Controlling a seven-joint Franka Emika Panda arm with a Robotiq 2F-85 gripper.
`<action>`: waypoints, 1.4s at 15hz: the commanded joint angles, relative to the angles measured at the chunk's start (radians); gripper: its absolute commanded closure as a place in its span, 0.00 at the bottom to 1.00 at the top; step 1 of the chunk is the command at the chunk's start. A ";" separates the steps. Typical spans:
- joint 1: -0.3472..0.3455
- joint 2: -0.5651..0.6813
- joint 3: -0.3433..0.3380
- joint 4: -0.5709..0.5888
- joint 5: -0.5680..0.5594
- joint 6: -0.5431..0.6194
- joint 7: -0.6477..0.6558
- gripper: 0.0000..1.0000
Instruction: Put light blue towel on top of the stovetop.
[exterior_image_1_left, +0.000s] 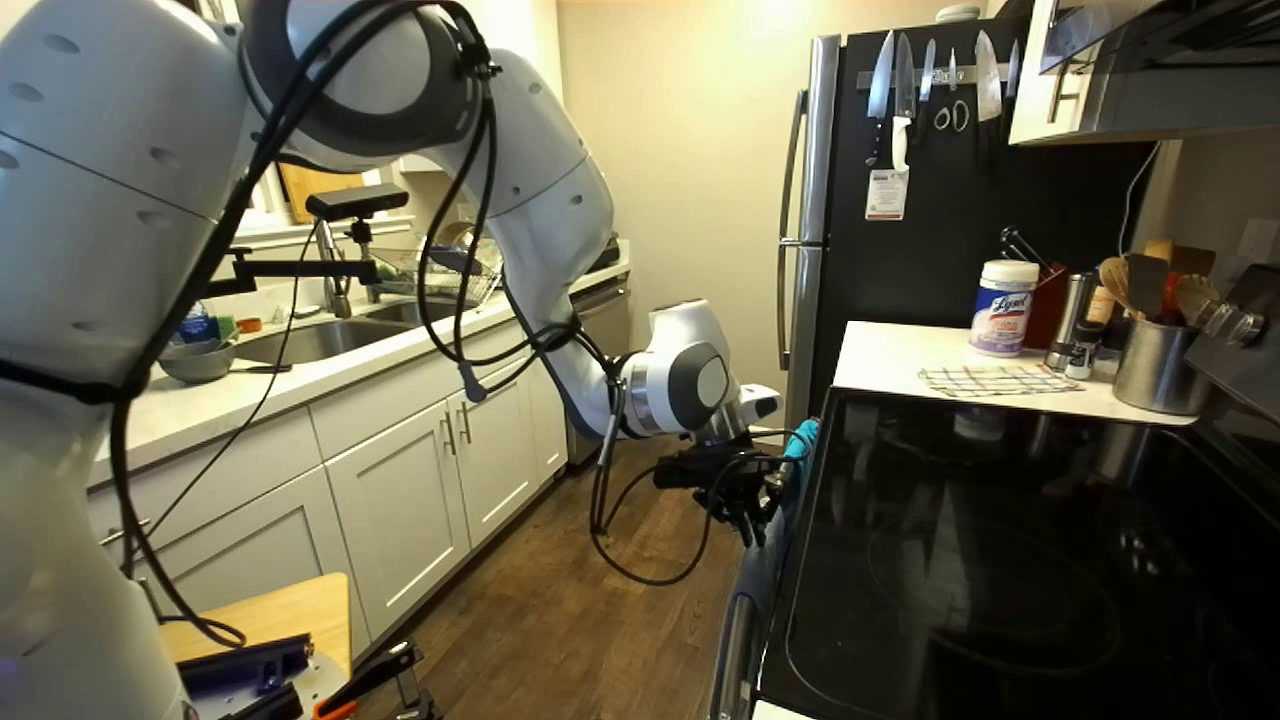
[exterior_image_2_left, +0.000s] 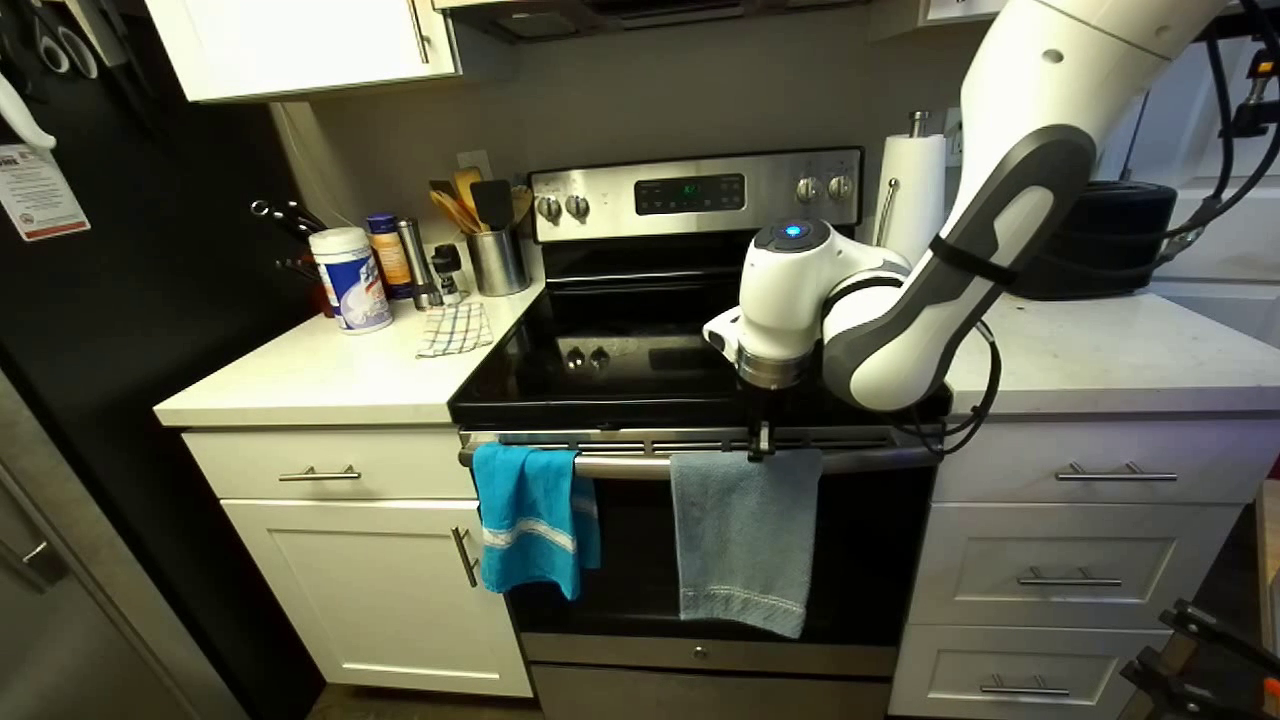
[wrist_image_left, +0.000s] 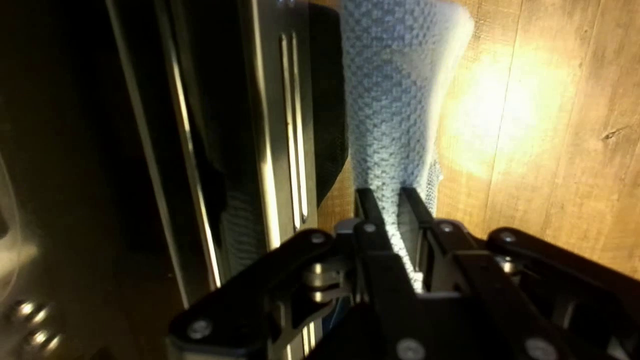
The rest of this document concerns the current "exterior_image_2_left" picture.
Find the white wall outlet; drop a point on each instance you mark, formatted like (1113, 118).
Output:
(474, 166)

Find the white wall cabinet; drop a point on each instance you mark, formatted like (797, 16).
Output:
(292, 45)

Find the light blue towel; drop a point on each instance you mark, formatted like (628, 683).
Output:
(743, 560)

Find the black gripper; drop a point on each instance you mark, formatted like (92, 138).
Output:
(770, 406)

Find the black stand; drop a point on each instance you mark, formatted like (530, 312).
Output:
(1203, 662)

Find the black stainless steel stove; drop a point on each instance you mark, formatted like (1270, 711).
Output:
(603, 360)

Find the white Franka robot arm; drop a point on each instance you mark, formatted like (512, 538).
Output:
(1024, 121)

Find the black countertop appliance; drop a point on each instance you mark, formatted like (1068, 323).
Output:
(1132, 243)

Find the bright blue striped towel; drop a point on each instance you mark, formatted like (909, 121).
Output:
(526, 506)

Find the white cabinet with door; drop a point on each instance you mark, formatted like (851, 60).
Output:
(372, 586)

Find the dark range hood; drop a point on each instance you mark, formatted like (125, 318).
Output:
(603, 16)

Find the red white paper notice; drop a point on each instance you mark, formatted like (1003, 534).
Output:
(36, 193)

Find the slim steel bottle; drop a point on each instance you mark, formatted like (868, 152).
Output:
(417, 266)

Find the orange spice bottle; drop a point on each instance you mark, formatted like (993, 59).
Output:
(388, 259)

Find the wooden spoon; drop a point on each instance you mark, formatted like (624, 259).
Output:
(448, 207)

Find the yellow spatula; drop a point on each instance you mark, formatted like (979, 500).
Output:
(465, 193)

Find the steel utensil holder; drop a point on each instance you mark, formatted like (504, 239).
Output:
(496, 266)

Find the white paper towel roll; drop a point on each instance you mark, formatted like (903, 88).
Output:
(912, 186)

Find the black spatula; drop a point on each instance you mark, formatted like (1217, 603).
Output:
(493, 201)

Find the white plastic hook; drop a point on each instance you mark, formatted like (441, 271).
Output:
(24, 115)

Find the white checkered trivet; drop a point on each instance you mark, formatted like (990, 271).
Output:
(458, 326)

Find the black clamp mount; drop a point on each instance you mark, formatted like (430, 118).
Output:
(1260, 92)

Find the black refrigerator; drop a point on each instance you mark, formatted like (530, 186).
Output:
(147, 347)

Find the white cabinet with drawers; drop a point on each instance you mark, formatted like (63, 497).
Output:
(1067, 560)

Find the small shaker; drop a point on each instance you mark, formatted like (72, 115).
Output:
(455, 271)

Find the white wipes canister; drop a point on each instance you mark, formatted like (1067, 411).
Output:
(351, 282)

